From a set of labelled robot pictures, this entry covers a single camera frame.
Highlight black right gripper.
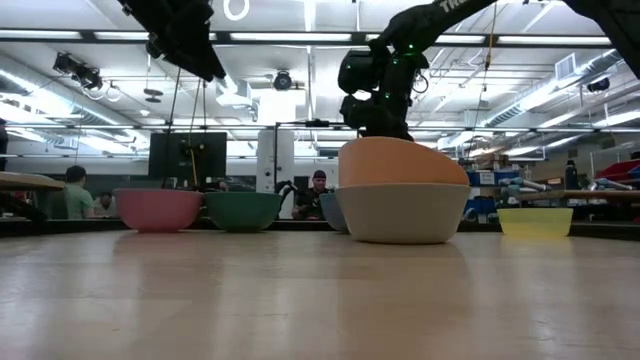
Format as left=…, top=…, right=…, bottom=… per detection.
left=337, top=45, right=431, bottom=143

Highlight orange plastic bowl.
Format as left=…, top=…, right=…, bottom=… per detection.
left=338, top=136, right=471, bottom=188

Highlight blue-grey plastic bowl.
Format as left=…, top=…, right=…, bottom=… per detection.
left=318, top=192, right=350, bottom=233

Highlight green plastic bowl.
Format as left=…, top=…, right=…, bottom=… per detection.
left=204, top=191, right=284, bottom=233

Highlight yellow-green plastic bowl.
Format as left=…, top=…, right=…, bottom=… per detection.
left=496, top=207, right=575, bottom=238

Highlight pink plastic bowl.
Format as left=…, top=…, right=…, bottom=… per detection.
left=113, top=188, right=204, bottom=233

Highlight cream plastic bowl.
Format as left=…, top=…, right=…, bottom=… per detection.
left=335, top=182, right=472, bottom=245

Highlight person with dark cap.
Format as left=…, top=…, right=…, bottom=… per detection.
left=291, top=169, right=332, bottom=221

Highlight blue storage bins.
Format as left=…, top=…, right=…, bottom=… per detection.
left=464, top=168, right=521, bottom=224

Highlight white pillar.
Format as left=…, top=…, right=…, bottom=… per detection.
left=256, top=129, right=297, bottom=221

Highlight black monitor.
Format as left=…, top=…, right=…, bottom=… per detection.
left=148, top=131, right=228, bottom=190

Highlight black bottle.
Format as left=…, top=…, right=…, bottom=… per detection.
left=564, top=159, right=581, bottom=191

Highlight wooden table with clutter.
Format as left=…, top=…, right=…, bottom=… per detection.
left=513, top=188, right=640, bottom=222

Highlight red cloth item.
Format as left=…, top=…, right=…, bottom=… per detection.
left=593, top=158, right=640, bottom=182

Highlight person in green shirt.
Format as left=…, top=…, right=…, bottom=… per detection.
left=63, top=165, right=97, bottom=220

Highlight round black ceiling camera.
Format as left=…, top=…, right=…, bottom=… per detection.
left=272, top=69, right=293, bottom=93

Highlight black overhead frame bar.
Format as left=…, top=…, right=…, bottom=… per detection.
left=0, top=28, right=614, bottom=50

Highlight yellow hanging cable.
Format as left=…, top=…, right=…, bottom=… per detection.
left=187, top=78, right=200, bottom=187

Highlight black ceiling camera cluster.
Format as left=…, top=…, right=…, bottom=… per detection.
left=52, top=51, right=104, bottom=92

